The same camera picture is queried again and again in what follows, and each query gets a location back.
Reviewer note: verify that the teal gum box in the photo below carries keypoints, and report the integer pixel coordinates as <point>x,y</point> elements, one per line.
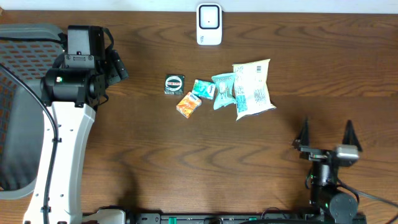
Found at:
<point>204,89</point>

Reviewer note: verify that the cream snack bag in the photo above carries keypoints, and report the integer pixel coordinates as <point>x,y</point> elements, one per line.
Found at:
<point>250,88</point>

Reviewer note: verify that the grey plastic shopping basket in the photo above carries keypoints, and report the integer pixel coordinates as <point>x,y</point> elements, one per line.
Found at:
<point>31,56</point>

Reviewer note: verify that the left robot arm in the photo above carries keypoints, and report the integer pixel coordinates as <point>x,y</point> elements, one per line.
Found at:
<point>71,93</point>

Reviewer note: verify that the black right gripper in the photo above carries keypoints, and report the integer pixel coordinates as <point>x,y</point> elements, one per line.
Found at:
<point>313,154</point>

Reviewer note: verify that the orange snack packet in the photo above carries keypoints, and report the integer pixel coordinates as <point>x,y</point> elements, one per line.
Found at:
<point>188,104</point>

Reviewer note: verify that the white barcode scanner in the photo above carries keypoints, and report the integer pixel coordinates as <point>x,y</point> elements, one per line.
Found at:
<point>209,24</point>

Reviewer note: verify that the round black white container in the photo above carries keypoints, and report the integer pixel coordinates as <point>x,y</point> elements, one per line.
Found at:
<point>174,84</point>

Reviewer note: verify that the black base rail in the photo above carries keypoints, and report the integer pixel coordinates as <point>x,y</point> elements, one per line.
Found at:
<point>119,216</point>

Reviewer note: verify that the teal small snack packet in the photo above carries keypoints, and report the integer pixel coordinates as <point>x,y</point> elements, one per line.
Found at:
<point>224,84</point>

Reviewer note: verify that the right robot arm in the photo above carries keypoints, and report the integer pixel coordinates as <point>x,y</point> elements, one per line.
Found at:
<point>335,206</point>

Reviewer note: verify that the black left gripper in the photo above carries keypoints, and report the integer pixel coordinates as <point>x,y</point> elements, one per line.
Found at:
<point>117,70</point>

